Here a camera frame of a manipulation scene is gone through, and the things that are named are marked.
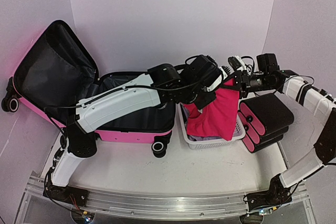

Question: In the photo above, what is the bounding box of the white perforated plastic basket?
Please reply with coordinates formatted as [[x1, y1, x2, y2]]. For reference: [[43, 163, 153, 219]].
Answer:
[[176, 105, 246, 150]]

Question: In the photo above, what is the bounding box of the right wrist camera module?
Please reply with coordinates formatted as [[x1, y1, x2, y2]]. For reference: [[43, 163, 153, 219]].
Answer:
[[228, 56, 247, 71]]

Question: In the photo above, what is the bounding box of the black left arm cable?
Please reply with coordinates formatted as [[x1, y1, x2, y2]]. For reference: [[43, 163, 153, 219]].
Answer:
[[43, 83, 200, 141]]

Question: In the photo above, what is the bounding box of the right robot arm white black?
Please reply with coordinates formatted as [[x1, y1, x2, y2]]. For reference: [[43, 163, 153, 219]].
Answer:
[[228, 54, 335, 210]]

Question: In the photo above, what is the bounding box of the pink and black drawer organizer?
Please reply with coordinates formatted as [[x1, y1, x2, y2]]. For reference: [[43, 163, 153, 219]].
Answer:
[[238, 93, 295, 153]]

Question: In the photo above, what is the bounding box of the pink hard-shell kids suitcase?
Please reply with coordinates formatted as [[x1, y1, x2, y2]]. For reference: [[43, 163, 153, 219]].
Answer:
[[1, 20, 176, 158]]

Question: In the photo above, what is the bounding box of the red garment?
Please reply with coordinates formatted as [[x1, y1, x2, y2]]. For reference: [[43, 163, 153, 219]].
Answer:
[[182, 88, 239, 141]]

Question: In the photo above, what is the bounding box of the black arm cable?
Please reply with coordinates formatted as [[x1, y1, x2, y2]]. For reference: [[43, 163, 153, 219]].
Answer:
[[240, 55, 316, 96], [43, 83, 200, 141]]

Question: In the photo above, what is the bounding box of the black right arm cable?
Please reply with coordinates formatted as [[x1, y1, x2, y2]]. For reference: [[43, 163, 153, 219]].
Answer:
[[240, 55, 316, 96]]

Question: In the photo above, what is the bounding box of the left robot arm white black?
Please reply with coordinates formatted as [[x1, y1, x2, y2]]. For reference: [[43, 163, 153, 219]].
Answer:
[[45, 55, 227, 201]]

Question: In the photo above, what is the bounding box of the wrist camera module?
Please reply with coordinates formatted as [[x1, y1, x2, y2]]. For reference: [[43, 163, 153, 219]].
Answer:
[[206, 66, 231, 92], [228, 56, 247, 71]]

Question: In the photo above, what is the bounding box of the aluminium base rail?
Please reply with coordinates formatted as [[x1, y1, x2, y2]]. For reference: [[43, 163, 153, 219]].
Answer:
[[23, 171, 308, 216]]

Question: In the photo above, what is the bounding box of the lilac purple shirt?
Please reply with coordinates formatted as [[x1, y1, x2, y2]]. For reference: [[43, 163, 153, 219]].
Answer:
[[186, 110, 221, 141]]

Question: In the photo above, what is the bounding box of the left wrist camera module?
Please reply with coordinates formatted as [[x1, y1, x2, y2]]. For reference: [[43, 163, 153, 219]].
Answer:
[[206, 66, 231, 92]]

